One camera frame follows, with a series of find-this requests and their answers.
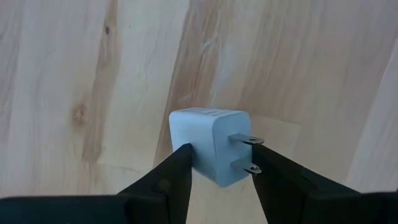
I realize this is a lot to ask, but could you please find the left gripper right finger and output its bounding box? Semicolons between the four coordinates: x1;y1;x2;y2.
252;144;398;224

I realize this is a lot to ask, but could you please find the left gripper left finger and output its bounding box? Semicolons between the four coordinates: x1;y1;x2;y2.
0;143;193;224

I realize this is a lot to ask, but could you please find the white USB charger cube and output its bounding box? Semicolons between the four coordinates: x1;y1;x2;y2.
169;107;265;188

